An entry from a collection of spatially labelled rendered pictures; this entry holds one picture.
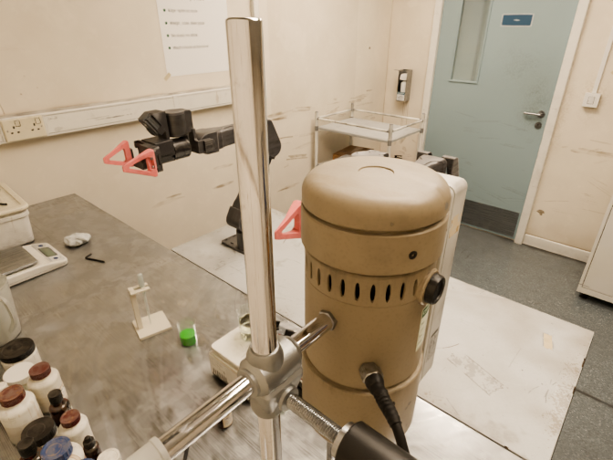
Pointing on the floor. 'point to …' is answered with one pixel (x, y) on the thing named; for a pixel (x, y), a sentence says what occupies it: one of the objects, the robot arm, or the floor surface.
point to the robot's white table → (453, 348)
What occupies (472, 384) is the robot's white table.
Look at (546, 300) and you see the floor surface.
